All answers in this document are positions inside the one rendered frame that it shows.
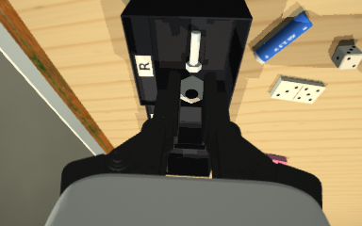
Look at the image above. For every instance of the blue aa battery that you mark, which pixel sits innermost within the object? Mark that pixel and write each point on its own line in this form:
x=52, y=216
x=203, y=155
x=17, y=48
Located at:
x=282, y=38

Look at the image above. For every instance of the white domino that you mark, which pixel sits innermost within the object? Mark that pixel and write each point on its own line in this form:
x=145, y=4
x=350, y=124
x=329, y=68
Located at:
x=297, y=90

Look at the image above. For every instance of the black bin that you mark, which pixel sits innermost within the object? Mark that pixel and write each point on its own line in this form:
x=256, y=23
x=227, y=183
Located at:
x=158, y=43

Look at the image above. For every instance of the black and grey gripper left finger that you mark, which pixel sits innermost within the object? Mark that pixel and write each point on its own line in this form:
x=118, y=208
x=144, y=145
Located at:
x=146, y=152

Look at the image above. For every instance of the grey hex nut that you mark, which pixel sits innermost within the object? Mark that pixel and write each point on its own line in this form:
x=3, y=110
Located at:
x=191, y=89

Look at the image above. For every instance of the white die with black pips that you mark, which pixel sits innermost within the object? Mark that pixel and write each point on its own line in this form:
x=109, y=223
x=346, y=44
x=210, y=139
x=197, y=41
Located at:
x=347, y=57

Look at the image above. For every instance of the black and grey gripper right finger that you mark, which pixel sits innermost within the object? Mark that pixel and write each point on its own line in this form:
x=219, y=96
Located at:
x=234, y=157

